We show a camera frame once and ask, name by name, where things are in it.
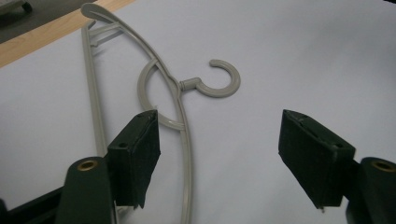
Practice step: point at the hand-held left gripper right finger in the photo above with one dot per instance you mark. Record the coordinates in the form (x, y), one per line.
(317, 158)

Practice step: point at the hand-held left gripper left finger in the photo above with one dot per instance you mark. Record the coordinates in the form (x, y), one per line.
(137, 155)

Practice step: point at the grey plastic clothes hanger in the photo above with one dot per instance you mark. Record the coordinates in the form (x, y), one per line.
(186, 140)

